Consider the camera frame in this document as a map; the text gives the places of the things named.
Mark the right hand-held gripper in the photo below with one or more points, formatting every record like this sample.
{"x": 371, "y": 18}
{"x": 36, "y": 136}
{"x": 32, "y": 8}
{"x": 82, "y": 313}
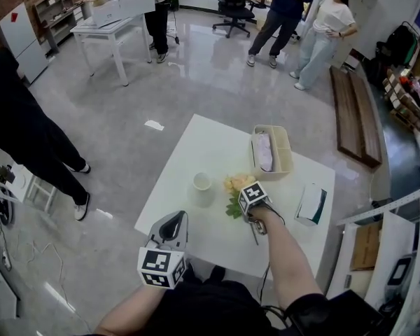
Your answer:
{"x": 253, "y": 194}

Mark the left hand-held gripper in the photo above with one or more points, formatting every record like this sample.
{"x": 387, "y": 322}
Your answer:
{"x": 157, "y": 264}

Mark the peach artificial flowers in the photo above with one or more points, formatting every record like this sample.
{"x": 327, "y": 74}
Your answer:
{"x": 232, "y": 184}

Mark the white vase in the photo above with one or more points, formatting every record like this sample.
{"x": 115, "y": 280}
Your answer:
{"x": 202, "y": 189}

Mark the person's left forearm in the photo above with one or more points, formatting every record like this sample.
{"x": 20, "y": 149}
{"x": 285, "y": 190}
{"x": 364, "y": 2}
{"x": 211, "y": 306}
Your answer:
{"x": 133, "y": 310}

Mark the person's right forearm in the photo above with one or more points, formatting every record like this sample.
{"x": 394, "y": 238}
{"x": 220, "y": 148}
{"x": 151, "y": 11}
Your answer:
{"x": 283, "y": 257}

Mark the white patterned cloth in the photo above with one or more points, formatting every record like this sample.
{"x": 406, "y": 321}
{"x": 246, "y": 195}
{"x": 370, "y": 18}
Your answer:
{"x": 266, "y": 152}

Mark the cream organizer caddy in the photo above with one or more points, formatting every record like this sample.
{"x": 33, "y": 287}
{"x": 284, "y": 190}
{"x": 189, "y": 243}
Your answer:
{"x": 283, "y": 159}

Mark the white teal tissue box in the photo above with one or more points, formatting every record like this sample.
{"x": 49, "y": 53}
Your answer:
{"x": 311, "y": 205}

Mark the person's right shoe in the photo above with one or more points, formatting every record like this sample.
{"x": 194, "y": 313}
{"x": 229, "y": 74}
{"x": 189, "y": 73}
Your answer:
{"x": 218, "y": 273}

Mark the person's black shirt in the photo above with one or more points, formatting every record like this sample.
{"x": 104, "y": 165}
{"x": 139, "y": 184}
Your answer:
{"x": 210, "y": 310}

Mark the white paper sheet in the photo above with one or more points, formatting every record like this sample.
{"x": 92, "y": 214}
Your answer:
{"x": 154, "y": 124}

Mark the brown cardboard box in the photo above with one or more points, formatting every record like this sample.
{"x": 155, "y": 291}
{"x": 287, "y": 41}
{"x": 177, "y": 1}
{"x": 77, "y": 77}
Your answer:
{"x": 365, "y": 247}

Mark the white metal shelving rack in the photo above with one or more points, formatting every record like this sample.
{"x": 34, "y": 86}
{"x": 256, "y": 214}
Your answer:
{"x": 388, "y": 222}

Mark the small white side table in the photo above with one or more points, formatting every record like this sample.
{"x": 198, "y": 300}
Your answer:
{"x": 31, "y": 184}

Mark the black bag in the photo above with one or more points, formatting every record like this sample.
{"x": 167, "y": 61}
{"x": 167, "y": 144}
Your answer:
{"x": 353, "y": 310}

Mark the black-framed tablet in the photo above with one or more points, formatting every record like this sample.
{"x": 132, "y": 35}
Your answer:
{"x": 400, "y": 269}

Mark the white power strip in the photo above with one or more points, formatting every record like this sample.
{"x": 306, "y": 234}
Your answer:
{"x": 7, "y": 259}

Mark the stack of cardboard boxes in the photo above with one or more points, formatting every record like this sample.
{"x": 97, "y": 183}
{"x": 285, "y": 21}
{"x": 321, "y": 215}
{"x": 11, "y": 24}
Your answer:
{"x": 406, "y": 100}

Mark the black office chair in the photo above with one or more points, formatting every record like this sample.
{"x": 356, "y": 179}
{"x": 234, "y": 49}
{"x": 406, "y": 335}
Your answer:
{"x": 235, "y": 7}

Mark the white long-legged work table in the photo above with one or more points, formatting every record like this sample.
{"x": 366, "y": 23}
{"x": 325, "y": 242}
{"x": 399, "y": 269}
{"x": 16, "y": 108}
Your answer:
{"x": 115, "y": 37}

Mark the clothes rack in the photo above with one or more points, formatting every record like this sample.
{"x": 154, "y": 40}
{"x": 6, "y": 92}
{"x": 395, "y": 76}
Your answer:
{"x": 402, "y": 47}

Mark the grey locker cabinet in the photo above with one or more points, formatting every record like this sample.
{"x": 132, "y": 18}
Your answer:
{"x": 365, "y": 5}

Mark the long white carton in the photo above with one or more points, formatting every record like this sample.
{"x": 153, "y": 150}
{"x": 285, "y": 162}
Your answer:
{"x": 124, "y": 7}

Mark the white refrigerator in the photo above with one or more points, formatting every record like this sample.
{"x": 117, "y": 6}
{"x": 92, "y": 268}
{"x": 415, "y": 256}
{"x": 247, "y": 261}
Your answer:
{"x": 22, "y": 44}

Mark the wooden cubby cabinet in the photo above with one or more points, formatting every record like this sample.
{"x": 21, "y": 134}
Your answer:
{"x": 56, "y": 10}

